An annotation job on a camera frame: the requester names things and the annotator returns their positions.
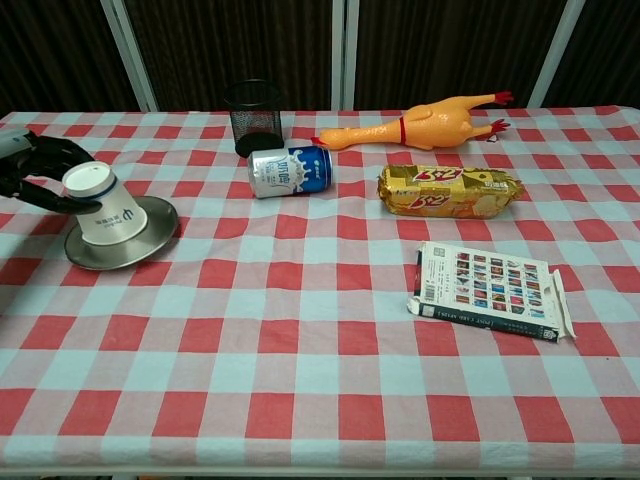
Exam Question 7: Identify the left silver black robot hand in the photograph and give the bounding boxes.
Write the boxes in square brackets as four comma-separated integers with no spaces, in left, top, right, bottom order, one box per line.
[0,127,101,216]

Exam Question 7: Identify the white paper cup blue logo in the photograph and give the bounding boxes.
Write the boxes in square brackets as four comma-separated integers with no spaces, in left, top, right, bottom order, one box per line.
[62,161,149,247]

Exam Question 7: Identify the round metal plate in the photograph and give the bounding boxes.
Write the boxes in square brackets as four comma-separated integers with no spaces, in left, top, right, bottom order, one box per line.
[63,195,180,271]

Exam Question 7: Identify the dark brown partition panel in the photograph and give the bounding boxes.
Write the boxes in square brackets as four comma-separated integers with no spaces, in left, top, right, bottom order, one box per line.
[0,0,144,119]
[354,0,569,110]
[123,0,335,112]
[542,0,640,109]

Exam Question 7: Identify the black mesh pen holder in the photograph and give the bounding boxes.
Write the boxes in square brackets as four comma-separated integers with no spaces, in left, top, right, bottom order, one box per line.
[223,78,285,159]

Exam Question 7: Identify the blue white drink can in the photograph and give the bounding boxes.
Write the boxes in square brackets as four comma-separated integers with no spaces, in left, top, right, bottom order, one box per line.
[247,145,334,200]

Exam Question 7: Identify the red white checked tablecloth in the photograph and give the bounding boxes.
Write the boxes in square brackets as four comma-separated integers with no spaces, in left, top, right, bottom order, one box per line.
[0,105,640,469]

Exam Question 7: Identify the yellow rubber chicken toy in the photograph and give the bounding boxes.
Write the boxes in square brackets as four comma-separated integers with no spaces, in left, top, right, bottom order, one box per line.
[310,90,515,151]

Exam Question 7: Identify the yellow biscuit packet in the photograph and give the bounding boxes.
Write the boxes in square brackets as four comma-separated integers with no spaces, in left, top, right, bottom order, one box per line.
[376,164,526,221]

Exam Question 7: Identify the white partition post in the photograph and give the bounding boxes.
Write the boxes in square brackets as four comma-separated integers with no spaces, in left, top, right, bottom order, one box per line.
[330,0,360,111]
[99,0,159,112]
[528,0,586,109]

